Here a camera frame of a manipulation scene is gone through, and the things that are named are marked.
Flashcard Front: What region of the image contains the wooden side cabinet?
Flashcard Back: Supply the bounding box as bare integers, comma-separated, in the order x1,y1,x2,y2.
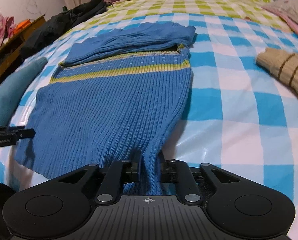
0,15,45,84

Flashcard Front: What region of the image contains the green white checkered bedsheet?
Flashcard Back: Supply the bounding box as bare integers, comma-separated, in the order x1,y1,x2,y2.
71,0,291,33

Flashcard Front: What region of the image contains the blue knit sweater yellow stripe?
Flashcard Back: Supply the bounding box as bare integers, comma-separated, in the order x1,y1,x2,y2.
15,22,196,195

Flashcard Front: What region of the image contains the orange object on cabinet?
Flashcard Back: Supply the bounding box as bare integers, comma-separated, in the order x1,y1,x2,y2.
10,19,31,36

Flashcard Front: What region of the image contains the pink grey floral pillow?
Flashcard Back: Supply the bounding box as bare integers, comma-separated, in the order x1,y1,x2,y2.
262,0,298,35

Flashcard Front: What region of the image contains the black clothing pile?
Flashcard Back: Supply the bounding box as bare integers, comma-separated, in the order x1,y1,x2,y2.
20,0,107,59

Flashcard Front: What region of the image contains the teal folded towel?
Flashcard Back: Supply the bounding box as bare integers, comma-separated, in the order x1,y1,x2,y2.
0,57,48,126

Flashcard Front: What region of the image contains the blue white checkered bedsheet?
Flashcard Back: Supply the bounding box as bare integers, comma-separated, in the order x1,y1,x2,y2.
10,13,298,239

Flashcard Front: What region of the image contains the beige brown striped sweater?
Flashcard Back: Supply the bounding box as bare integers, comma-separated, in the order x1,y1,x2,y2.
256,47,298,96

